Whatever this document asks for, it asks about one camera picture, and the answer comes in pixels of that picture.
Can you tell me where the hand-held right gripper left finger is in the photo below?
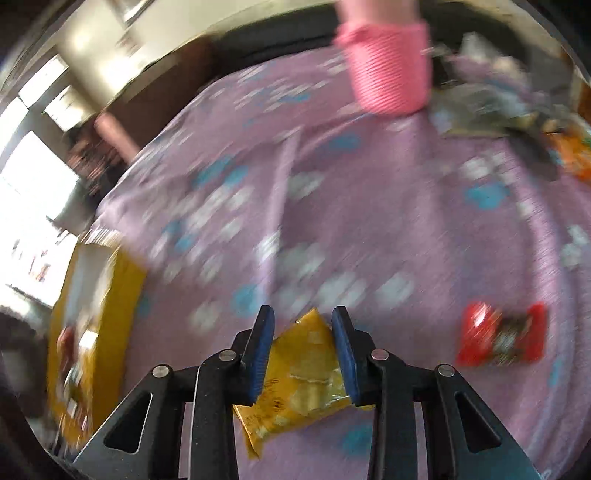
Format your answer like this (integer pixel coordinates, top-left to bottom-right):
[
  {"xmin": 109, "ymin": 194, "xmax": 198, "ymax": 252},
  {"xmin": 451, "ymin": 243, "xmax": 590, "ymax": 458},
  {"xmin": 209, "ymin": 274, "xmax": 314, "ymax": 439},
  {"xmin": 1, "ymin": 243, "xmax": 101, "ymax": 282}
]
[{"xmin": 74, "ymin": 305, "xmax": 276, "ymax": 480}]

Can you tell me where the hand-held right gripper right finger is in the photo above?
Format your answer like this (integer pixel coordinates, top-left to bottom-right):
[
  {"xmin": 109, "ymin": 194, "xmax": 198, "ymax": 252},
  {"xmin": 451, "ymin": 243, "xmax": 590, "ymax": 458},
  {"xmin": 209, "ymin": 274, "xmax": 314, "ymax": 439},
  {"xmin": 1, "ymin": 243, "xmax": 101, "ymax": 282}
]
[{"xmin": 331, "ymin": 305, "xmax": 543, "ymax": 480}]

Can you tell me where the large yellow snack packet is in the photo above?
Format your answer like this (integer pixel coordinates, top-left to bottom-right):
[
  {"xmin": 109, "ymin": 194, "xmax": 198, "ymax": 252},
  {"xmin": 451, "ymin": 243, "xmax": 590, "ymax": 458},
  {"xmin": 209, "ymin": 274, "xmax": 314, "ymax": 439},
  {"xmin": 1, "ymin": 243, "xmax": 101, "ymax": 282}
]
[{"xmin": 232, "ymin": 308, "xmax": 376, "ymax": 460}]

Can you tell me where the yellow cardboard box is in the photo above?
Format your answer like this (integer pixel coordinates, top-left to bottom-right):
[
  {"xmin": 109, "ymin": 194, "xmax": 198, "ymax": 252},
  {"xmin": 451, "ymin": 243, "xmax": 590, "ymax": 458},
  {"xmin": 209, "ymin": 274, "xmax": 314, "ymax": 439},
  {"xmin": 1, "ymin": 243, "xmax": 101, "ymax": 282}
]
[{"xmin": 46, "ymin": 231, "xmax": 148, "ymax": 450}]

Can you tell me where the small red candy packet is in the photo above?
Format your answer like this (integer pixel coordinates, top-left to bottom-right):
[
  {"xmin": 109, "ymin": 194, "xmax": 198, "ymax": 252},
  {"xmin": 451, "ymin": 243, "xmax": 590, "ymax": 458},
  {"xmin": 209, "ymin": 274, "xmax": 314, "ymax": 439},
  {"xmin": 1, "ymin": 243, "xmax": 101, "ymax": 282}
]
[{"xmin": 455, "ymin": 301, "xmax": 549, "ymax": 367}]

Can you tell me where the purple floral tablecloth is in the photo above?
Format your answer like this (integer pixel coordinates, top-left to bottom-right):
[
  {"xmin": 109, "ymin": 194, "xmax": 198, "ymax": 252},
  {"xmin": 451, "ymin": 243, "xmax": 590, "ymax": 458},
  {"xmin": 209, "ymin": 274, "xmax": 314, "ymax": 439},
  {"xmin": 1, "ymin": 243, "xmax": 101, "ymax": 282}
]
[{"xmin": 46, "ymin": 44, "xmax": 591, "ymax": 480}]

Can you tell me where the pink cushion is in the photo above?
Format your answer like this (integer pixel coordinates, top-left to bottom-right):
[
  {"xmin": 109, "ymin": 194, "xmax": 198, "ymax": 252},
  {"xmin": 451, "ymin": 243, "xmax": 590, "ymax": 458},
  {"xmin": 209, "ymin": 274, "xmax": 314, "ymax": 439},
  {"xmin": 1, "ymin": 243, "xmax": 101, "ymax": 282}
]
[{"xmin": 95, "ymin": 113, "xmax": 141, "ymax": 160}]

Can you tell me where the brown sofa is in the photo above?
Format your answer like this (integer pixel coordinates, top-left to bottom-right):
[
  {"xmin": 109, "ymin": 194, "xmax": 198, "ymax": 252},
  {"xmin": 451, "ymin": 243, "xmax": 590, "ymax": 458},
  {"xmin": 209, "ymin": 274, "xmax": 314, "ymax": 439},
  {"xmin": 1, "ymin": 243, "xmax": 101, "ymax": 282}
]
[{"xmin": 99, "ymin": 39, "xmax": 218, "ymax": 162}]

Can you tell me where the glass door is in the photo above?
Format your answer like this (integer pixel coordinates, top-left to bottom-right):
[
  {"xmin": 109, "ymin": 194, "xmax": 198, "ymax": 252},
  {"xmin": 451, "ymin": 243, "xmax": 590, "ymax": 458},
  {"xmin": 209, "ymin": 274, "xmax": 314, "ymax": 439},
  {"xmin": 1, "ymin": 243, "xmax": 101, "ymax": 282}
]
[{"xmin": 0, "ymin": 53, "xmax": 93, "ymax": 310}]

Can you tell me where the dark plastic bag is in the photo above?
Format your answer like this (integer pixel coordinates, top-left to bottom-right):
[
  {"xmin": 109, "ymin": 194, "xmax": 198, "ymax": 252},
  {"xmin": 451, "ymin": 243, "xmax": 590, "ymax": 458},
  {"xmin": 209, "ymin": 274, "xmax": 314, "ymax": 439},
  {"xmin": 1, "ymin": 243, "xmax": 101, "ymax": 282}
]
[{"xmin": 431, "ymin": 85, "xmax": 555, "ymax": 139}]

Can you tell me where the pink bottle with knitted sleeve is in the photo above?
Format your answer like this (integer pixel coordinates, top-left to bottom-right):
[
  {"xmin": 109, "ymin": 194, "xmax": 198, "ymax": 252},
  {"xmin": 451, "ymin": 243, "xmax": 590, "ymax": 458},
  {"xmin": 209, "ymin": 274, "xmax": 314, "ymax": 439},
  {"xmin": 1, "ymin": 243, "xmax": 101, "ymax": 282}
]
[{"xmin": 333, "ymin": 0, "xmax": 434, "ymax": 116}]

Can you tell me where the orange biscuit packet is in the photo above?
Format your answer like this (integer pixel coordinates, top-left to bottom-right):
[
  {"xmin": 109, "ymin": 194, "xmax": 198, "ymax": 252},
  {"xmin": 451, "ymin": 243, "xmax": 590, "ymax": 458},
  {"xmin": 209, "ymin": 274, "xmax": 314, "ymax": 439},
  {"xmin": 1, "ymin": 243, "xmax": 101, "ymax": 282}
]
[{"xmin": 547, "ymin": 124, "xmax": 591, "ymax": 183}]

